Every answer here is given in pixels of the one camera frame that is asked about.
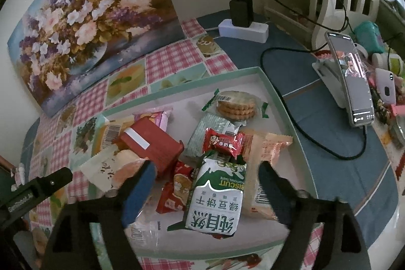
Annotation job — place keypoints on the white green jar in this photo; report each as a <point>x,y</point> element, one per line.
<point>387,62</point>

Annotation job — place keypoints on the small red candy packet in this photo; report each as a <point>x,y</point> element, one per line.
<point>221,142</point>

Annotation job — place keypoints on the teal rimmed white box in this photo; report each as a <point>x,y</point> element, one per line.
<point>186,102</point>

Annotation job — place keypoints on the white power strip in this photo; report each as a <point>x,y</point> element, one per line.
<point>243,32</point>

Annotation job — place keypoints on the brown bread packet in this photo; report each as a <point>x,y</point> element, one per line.
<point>269,156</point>

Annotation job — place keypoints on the pink snack packet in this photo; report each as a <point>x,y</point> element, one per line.
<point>158,118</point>

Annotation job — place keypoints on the dark red box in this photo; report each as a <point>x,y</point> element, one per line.
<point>152,143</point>

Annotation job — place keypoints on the pink white device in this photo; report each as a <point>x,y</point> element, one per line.
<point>384,86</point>

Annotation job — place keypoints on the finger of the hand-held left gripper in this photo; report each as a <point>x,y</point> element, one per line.
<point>52,183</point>

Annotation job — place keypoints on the green white biscuit packet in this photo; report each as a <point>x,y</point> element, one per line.
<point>218,194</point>

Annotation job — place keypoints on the white snack packet black print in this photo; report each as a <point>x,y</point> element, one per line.
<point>101,168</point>

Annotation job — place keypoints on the floral painting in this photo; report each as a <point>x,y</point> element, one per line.
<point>95,20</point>

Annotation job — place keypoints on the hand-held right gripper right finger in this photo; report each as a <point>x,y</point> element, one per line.
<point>275,194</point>

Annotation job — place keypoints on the black charger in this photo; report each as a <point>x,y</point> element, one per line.
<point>241,12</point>

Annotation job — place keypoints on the orange cake packet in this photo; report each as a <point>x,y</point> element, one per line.
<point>110,134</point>

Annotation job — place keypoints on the white phone stand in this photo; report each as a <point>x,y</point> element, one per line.
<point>329,80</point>

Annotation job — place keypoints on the smartphone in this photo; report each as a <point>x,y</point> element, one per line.
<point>351,80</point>

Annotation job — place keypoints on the round white bun clear wrapper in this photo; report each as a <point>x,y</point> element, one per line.
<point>129,162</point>

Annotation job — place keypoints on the clear round cracker packet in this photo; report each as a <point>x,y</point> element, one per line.
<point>235,105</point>

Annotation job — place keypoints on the blue tablecloth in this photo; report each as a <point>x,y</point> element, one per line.
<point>332,178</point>

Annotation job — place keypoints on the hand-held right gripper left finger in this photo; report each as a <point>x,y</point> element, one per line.
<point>139,194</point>

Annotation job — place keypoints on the teal small case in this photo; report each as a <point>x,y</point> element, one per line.
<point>368,36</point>

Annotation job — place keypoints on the red snack packet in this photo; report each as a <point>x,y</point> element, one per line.
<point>177,187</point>

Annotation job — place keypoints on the pale green snack packet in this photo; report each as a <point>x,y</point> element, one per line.
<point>208,134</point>

